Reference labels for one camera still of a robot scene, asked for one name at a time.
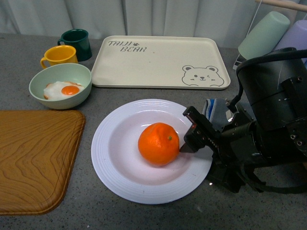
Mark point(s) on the grey blue folded cloth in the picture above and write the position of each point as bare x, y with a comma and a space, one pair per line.
215, 111

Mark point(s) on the light green cup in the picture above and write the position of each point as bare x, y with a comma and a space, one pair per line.
264, 36

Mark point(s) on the beige bear tray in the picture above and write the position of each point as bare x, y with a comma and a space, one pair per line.
160, 62

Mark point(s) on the fake fried egg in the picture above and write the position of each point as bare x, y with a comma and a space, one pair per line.
61, 90

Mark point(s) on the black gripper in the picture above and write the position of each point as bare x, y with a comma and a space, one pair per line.
243, 146

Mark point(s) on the white round plate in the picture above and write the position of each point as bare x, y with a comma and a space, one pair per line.
121, 168

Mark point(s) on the clear acrylic cup rack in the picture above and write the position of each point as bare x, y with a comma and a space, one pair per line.
290, 14

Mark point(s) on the wooden cutting board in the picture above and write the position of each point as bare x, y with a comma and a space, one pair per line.
37, 155

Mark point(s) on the wooden rack rod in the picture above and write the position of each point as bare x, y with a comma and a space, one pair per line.
284, 4

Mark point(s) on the orange mandarin fruit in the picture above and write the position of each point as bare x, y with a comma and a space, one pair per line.
159, 144

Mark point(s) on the dark green mug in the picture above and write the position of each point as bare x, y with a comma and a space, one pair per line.
77, 38

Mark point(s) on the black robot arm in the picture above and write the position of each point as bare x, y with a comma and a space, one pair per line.
264, 125

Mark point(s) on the lilac cup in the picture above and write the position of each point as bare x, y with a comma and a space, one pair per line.
295, 37

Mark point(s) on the yellow mug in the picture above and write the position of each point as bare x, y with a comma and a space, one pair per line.
59, 55

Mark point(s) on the light green bowl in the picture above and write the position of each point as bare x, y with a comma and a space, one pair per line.
68, 72

